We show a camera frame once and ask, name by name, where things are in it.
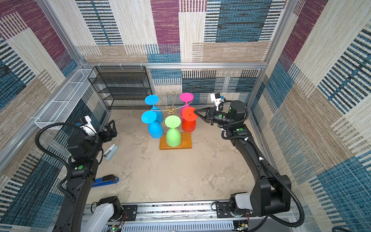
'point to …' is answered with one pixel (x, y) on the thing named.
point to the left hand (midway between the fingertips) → (106, 123)
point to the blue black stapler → (106, 180)
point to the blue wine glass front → (155, 129)
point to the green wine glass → (173, 135)
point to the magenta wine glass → (186, 97)
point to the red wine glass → (189, 123)
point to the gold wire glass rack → (170, 109)
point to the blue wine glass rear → (153, 99)
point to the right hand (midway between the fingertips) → (196, 114)
